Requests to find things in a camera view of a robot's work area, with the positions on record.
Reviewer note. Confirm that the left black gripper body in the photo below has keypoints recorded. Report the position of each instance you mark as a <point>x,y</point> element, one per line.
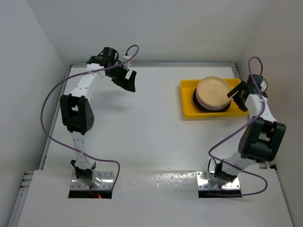
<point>116,74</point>

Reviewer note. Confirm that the steel rimmed plate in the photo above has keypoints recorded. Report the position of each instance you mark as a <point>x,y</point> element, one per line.
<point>207,109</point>

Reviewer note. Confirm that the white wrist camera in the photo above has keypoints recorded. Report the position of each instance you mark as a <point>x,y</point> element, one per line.
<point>263,86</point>
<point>128,59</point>

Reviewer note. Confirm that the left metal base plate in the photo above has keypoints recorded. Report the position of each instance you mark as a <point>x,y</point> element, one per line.
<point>101,181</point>

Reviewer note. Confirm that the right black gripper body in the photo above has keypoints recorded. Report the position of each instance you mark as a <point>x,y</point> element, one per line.
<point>239,101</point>

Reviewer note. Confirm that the orange plate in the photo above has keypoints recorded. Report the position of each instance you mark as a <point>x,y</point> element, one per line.
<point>214,102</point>
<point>212,86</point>

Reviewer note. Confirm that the yellow plastic bin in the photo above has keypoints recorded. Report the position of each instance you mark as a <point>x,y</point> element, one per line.
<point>190,111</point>

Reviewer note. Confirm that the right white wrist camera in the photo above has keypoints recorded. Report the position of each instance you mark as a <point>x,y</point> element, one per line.
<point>263,86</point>

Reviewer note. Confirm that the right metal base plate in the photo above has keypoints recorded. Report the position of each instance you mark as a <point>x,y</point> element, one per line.
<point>206,182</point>

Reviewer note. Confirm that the purple plate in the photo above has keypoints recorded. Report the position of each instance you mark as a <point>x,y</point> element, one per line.
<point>213,107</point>

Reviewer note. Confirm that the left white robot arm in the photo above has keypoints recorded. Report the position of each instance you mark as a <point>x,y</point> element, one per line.
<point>77,114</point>

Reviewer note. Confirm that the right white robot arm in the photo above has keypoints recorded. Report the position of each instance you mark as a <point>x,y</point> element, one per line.
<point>261,139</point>

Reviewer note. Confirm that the aluminium frame rail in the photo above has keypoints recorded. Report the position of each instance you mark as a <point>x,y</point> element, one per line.
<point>159,152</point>

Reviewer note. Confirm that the metal base plate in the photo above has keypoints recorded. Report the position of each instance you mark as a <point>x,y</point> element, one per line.
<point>206,182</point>
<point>101,181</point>

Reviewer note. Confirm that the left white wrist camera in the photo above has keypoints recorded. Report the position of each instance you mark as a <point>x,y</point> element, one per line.
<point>128,59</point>

